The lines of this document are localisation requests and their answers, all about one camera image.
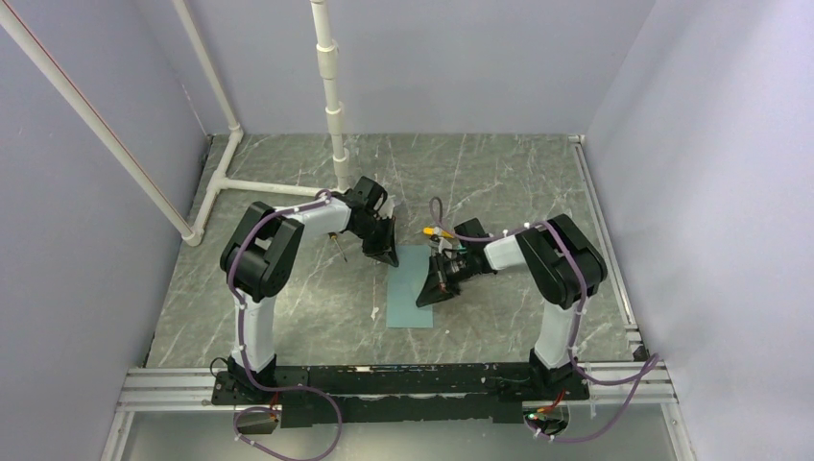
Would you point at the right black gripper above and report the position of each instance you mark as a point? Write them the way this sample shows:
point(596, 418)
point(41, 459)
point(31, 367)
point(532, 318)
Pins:
point(436, 287)

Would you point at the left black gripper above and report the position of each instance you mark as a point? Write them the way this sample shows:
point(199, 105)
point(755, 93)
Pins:
point(385, 250)

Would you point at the light blue envelope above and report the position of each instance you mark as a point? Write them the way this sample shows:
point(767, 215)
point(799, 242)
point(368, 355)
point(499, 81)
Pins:
point(404, 284)

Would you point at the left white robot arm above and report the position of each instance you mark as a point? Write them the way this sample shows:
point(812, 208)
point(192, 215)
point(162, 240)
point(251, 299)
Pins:
point(260, 256)

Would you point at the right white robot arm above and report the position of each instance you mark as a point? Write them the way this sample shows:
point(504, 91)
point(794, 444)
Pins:
point(566, 268)

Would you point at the yellow handled screwdriver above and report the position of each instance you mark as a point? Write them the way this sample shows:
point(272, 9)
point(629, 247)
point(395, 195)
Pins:
point(437, 232)

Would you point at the black handled small screwdriver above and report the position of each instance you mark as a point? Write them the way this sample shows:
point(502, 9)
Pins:
point(334, 237)

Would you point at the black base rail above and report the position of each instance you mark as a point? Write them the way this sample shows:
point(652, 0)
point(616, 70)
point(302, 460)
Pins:
point(501, 392)

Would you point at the aluminium extrusion frame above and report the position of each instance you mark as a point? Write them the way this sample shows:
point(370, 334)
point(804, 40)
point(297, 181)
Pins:
point(643, 380)

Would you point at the white pvc pipe frame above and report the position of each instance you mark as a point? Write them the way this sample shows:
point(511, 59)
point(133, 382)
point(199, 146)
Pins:
point(102, 103)

